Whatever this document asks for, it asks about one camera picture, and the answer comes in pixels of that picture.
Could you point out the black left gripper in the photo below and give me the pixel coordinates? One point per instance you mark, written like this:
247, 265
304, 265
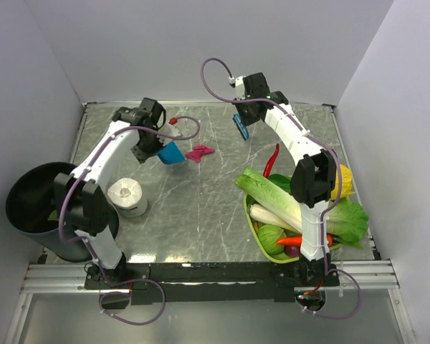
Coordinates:
142, 156

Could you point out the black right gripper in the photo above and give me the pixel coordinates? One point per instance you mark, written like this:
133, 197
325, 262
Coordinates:
247, 121

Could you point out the blue hand brush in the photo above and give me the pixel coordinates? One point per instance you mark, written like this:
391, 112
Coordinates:
243, 130

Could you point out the blue plastic dustpan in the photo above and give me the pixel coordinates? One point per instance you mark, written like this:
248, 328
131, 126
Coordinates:
171, 154

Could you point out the pink paper scrap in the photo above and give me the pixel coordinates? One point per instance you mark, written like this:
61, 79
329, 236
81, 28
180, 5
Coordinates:
198, 151

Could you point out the green paper scrap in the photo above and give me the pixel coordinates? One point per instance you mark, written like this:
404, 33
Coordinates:
53, 216

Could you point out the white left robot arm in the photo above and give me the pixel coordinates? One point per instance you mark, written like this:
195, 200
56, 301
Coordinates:
82, 206

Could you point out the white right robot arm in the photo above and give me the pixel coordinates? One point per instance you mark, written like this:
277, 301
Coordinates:
316, 166

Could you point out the white paper towel roll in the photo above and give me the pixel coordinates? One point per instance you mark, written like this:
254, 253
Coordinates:
127, 196

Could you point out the red chili pepper toy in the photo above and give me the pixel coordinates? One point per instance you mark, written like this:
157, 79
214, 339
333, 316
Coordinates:
270, 163

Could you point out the napa cabbage toy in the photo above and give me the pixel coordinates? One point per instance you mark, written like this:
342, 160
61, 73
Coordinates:
271, 197

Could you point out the white radish toy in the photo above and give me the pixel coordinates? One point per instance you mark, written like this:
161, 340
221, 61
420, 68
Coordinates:
260, 214

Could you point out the yellow cabbage toy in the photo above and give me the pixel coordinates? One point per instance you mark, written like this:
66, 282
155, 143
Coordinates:
347, 184

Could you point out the round green cabbage toy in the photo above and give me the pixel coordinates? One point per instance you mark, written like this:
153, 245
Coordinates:
268, 235

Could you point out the dark round trash bin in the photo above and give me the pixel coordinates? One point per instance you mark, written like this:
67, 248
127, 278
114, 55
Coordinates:
31, 200

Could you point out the orange carrot toy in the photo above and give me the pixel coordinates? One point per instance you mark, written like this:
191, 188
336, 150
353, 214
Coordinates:
296, 241

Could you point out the purple onion toy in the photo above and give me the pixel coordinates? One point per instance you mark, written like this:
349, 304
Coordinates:
292, 251

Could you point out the green leafy vegetable toy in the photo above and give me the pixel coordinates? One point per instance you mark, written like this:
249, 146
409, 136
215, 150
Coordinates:
348, 221

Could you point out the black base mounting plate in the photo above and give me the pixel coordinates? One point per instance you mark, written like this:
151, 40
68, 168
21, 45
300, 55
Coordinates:
146, 283

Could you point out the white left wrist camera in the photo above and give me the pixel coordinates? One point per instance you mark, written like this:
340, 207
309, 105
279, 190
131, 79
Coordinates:
170, 131

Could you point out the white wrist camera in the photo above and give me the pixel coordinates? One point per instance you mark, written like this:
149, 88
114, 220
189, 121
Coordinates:
170, 131
238, 84

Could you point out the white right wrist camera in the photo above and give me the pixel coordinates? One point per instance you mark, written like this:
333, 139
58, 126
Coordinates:
238, 84

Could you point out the aluminium front rail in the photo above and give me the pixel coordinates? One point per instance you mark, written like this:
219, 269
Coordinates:
73, 278

